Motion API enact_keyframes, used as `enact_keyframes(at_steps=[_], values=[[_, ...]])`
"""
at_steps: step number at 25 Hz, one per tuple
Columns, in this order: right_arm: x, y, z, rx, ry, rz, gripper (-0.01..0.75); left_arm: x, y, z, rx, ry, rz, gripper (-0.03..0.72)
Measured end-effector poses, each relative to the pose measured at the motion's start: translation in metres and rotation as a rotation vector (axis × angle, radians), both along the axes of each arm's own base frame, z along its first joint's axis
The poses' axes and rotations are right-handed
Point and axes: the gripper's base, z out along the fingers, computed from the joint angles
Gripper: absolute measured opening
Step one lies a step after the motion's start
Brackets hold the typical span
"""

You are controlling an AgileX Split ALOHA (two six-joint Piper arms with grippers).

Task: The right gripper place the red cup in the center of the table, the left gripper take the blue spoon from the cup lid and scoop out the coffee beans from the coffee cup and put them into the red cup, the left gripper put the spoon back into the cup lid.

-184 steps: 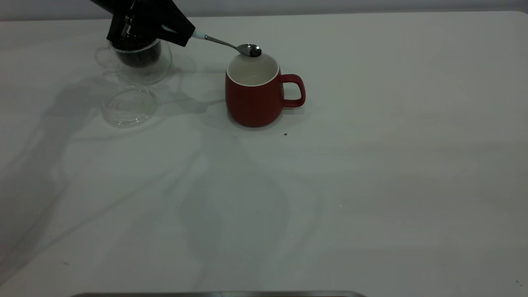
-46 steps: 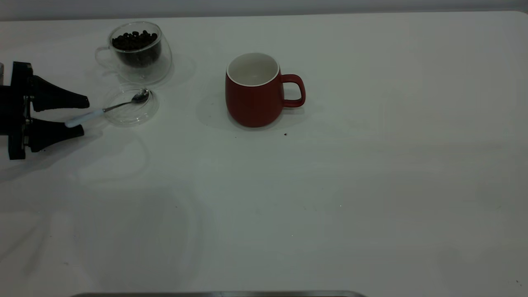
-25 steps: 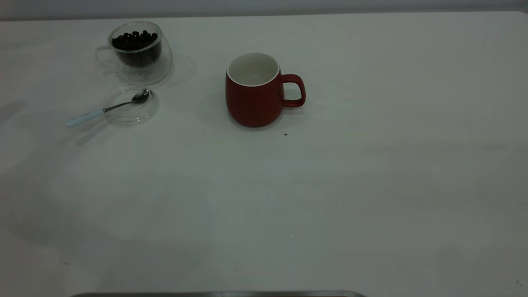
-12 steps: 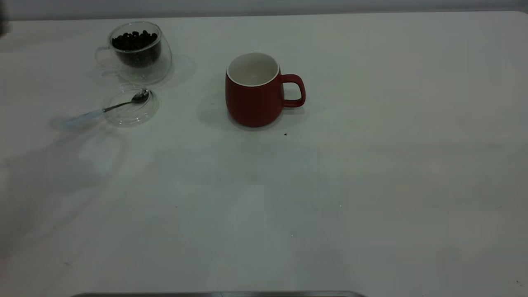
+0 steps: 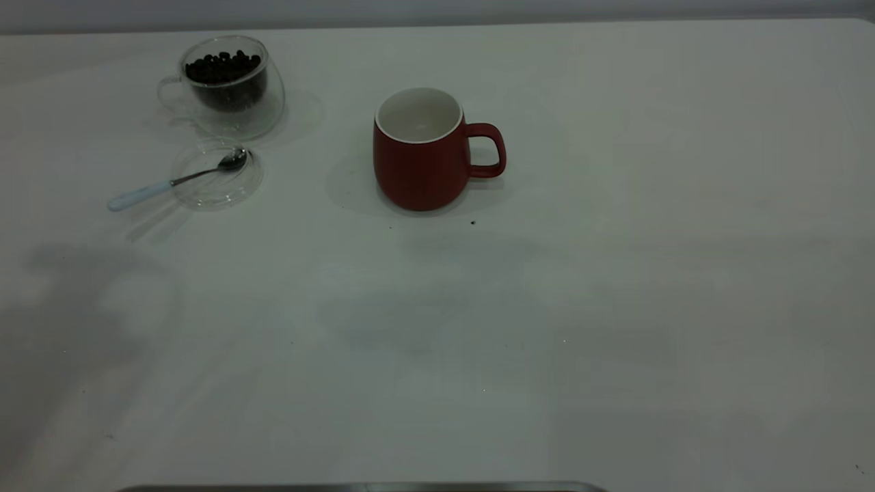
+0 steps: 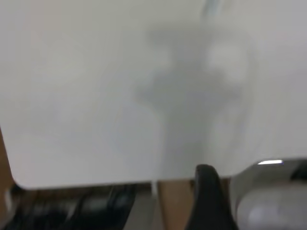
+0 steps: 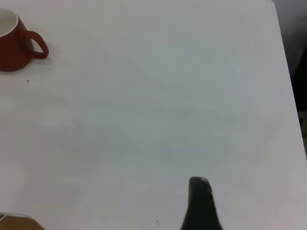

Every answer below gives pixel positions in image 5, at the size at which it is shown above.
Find clear round glass lid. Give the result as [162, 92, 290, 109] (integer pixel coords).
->
[170, 139, 265, 210]

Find dark coffee beans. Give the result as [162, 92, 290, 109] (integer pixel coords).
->
[185, 49, 268, 112]

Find clear double-wall glass cup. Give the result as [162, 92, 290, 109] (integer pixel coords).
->
[157, 34, 286, 142]

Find metal spoon with white handle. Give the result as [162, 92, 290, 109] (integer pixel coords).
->
[107, 148, 248, 213]

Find red ceramic mug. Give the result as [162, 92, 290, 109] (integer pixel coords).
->
[373, 87, 507, 212]

